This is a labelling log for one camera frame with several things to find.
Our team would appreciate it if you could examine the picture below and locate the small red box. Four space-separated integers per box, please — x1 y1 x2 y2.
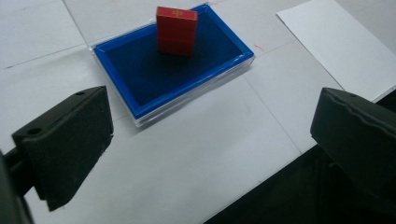
155 6 199 58

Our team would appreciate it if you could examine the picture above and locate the white paper sheet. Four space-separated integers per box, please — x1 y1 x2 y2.
276 0 396 103

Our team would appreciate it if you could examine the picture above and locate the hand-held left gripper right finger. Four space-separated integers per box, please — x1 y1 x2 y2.
310 87 396 216

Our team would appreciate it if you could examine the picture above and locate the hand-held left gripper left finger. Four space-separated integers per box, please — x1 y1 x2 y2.
11 86 115 212

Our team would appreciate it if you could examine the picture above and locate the blue lined clear box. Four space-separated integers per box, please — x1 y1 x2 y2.
90 3 256 129

